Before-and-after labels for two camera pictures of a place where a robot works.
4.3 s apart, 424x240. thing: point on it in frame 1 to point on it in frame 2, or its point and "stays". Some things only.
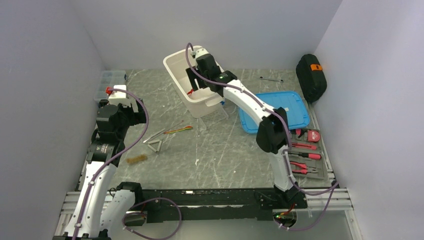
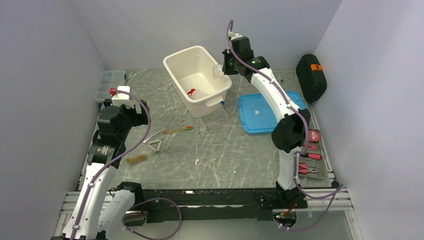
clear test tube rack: x=213 y=118 stays
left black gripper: x=137 y=117 stays
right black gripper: x=192 y=75 to x=227 y=54
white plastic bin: x=199 y=103 stays
